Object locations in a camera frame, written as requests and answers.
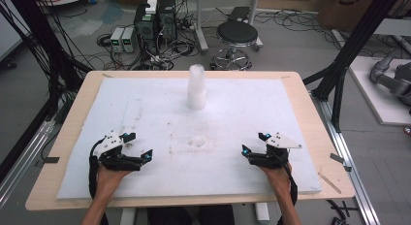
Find stack of clear plastic cups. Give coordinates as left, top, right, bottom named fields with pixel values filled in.
left=187, top=63, right=207, bottom=111

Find black round stool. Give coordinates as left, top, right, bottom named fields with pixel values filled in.
left=211, top=20, right=264, bottom=72

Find person's right hand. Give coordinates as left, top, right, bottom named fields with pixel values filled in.
left=260, top=162, right=294, bottom=199

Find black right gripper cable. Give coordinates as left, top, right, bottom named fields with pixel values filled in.
left=276, top=154, right=300, bottom=225

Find person's left hand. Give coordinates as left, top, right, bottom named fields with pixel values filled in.
left=95, top=165, right=132, bottom=200

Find thin wooden stick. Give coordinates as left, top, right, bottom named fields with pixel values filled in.
left=317, top=172, right=342, bottom=195

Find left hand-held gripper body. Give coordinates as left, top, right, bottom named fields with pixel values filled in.
left=93, top=130, right=142, bottom=172

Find person's dark trousers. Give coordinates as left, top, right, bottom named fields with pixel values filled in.
left=145, top=205, right=236, bottom=225

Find grey power supply unit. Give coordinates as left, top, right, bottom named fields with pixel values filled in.
left=110, top=26, right=126, bottom=53
left=121, top=26, right=137, bottom=53

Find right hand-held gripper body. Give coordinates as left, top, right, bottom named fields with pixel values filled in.
left=248, top=132, right=303, bottom=170

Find brown cardboard box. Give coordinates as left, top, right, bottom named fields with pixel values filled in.
left=317, top=0, right=391, bottom=33

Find black computer tower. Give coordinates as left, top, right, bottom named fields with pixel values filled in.
left=133, top=3, right=160, bottom=56
left=157, top=0, right=178, bottom=43

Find white platform board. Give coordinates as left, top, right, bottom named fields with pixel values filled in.
left=348, top=55, right=411, bottom=126

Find small white box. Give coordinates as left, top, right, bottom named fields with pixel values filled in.
left=144, top=0, right=159, bottom=16

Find aluminium floor rail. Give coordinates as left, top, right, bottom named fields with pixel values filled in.
left=310, top=91, right=382, bottom=225
left=0, top=119, right=56, bottom=208

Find tangle of floor cables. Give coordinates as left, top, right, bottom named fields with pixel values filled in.
left=96, top=11, right=203, bottom=72

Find white foam mat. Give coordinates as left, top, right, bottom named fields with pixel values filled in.
left=56, top=77, right=323, bottom=200

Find white table leg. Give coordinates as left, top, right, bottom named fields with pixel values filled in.
left=119, top=207, right=138, bottom=225
left=254, top=203, right=271, bottom=225

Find grey desk leg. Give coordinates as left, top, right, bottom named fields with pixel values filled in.
left=193, top=0, right=210, bottom=55

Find black metal frame stand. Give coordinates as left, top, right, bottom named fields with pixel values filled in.
left=302, top=0, right=403, bottom=133
left=5, top=0, right=93, bottom=93

